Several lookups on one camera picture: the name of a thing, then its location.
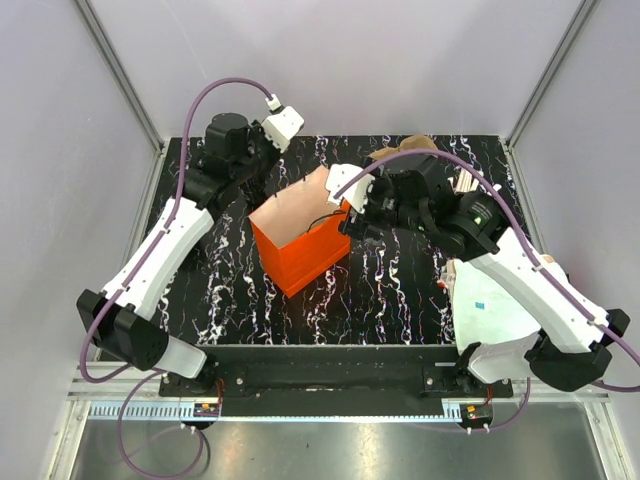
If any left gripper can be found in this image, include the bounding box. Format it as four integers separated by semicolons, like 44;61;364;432
232;118;291;184

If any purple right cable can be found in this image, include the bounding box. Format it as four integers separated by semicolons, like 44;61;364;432
334;148;640;434

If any stack of black cups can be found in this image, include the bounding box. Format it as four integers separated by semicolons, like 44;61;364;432
241;176;268;210

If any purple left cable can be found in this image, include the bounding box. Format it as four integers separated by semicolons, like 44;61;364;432
79;77;281;474

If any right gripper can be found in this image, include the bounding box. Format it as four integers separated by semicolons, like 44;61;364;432
336;155;429;247

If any stack of pulp carriers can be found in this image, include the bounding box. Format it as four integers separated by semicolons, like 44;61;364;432
369;135;437;161

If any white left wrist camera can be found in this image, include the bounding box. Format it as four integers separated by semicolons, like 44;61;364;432
261;95;304;153

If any purple cable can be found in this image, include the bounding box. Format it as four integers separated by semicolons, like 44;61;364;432
79;77;281;474
334;148;640;434

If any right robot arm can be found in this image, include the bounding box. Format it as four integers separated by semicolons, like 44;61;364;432
325;148;639;397

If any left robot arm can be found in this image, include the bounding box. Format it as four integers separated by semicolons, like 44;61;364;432
76;107;304;396

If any orange paper bag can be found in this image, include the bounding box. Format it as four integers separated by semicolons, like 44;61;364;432
249;166;351;298

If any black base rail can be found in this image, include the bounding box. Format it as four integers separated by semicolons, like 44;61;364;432
159;345;513;421

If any white folded cloth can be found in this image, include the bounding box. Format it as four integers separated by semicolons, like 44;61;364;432
442;259;540;354

